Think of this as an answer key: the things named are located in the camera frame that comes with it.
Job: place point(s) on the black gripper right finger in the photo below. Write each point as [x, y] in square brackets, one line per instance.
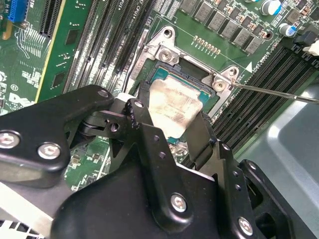
[231, 189]

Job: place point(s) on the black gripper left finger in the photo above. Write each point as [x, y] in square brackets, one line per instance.
[32, 129]

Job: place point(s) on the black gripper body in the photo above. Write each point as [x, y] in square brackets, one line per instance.
[112, 211]

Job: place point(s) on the thin metal locking lever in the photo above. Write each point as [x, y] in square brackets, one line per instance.
[136, 59]
[274, 93]

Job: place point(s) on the silver CPU chip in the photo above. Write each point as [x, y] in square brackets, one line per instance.
[172, 99]

